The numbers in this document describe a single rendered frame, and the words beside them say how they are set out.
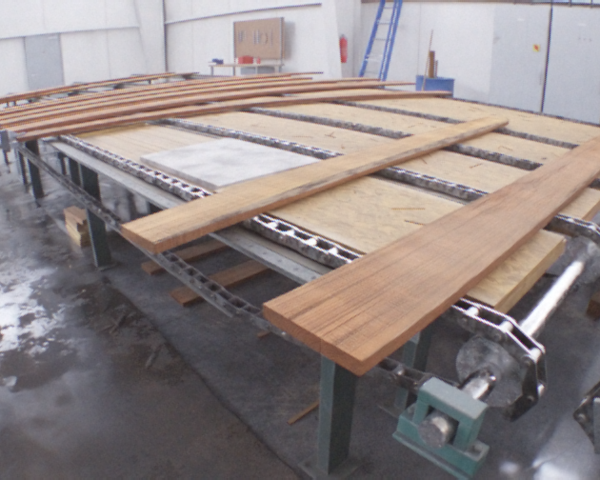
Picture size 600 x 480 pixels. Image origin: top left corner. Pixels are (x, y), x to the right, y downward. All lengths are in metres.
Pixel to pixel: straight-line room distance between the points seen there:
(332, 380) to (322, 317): 0.58
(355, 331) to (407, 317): 0.09
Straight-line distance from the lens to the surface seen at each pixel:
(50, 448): 1.81
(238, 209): 1.11
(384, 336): 0.65
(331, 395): 1.29
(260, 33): 10.46
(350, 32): 8.51
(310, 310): 0.70
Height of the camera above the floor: 1.26
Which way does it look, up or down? 24 degrees down
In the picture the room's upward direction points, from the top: straight up
